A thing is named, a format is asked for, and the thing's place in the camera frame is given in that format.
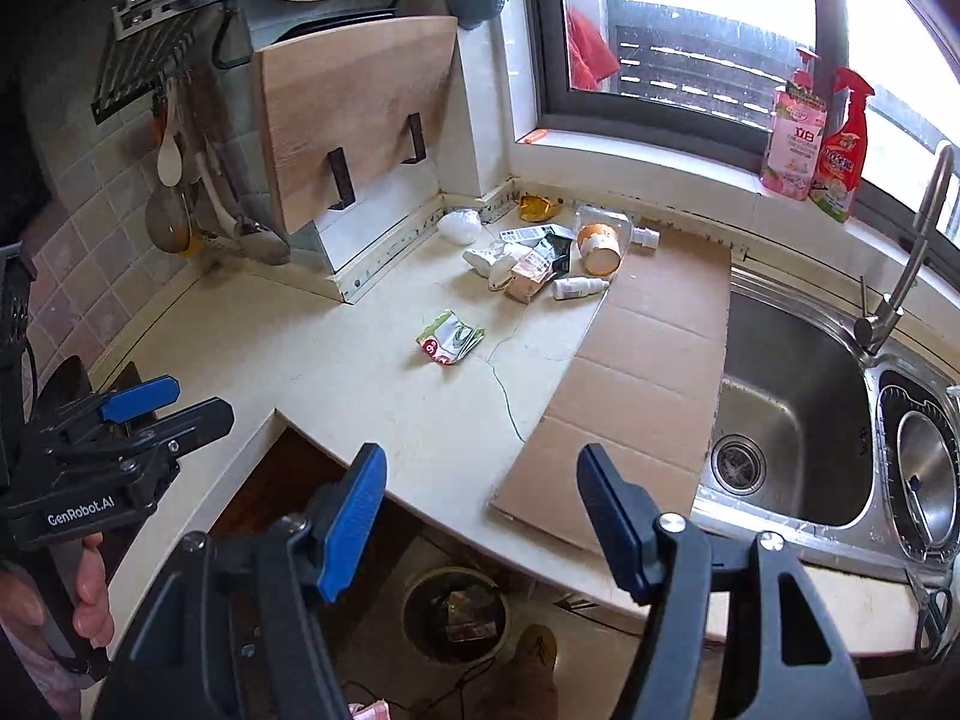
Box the yellow crumpled wrapper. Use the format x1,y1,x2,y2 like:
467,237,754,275
517,192,563,224

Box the flat brown cardboard sheet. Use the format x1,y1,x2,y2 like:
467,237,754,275
491,229,732,551

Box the red spray cleaner bottle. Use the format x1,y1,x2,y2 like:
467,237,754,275
809,67,875,223

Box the small white dropper bottle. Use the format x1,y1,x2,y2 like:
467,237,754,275
553,277,610,301

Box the green pink milk carton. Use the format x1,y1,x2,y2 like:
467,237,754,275
506,231,573,304

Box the clear plastic bottle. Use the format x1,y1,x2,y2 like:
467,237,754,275
574,205,661,252

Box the stainless steel sink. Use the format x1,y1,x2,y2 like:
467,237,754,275
692,270,958,585

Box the white crumpled plastic bag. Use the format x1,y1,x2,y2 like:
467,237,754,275
436,208,483,247

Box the steel kitchen faucet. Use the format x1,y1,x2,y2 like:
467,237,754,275
854,141,959,358

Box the hanging mesh strainer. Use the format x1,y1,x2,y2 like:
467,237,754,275
145,184,197,257

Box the round trash bin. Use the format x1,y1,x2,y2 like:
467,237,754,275
400,566,511,667

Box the steel hanging ladle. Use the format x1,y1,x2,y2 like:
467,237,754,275
195,151,290,266

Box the black scissors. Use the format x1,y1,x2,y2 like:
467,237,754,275
903,567,953,663

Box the person's left hand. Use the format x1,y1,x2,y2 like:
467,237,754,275
2,533,116,660

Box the white hanging spoon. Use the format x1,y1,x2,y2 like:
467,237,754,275
156,78,182,187

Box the wooden cutting board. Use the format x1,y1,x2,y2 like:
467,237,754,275
252,16,457,234

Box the white printed carton box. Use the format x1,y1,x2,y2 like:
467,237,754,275
500,223,576,247

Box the orange white paper cup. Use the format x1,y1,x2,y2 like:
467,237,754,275
578,223,623,278

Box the black wall utensil rack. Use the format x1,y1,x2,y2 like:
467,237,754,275
89,0,221,124

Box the green white snack wrapper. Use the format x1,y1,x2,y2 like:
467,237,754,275
416,309,485,366

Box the crumpled white paper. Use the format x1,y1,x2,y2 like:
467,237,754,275
462,241,527,291

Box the pink dish soap bottle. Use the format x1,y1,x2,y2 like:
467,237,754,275
760,47,828,202

